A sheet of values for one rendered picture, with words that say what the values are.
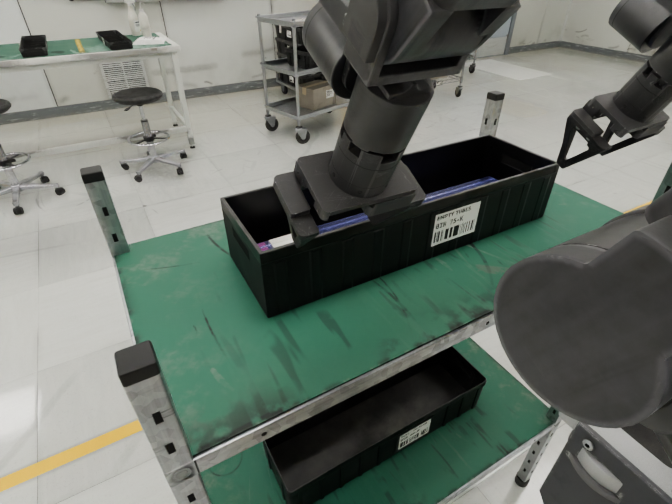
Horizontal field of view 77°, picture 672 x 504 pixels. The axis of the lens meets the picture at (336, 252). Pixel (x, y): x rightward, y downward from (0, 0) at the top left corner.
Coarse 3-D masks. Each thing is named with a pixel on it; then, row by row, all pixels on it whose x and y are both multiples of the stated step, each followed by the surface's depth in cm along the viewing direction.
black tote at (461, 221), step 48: (480, 144) 87; (432, 192) 87; (480, 192) 68; (528, 192) 75; (240, 240) 60; (336, 240) 58; (384, 240) 63; (432, 240) 68; (288, 288) 58; (336, 288) 63
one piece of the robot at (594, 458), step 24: (576, 432) 36; (600, 432) 35; (624, 432) 35; (648, 432) 36; (576, 456) 37; (600, 456) 35; (624, 456) 34; (648, 456) 34; (552, 480) 41; (576, 480) 38; (600, 480) 35; (624, 480) 33; (648, 480) 32
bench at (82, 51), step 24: (0, 48) 304; (48, 48) 304; (72, 48) 304; (96, 48) 304; (144, 48) 305; (168, 48) 311; (0, 72) 274; (168, 96) 389; (72, 144) 316; (96, 144) 322; (192, 144) 359
